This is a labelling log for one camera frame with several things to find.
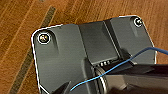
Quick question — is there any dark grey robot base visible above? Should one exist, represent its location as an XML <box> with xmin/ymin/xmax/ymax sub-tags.
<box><xmin>30</xmin><ymin>14</ymin><xmax>158</xmax><ymax>94</ymax></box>

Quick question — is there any blue cable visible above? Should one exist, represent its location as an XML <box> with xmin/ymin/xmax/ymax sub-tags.
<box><xmin>69</xmin><ymin>46</ymin><xmax>168</xmax><ymax>93</ymax></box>

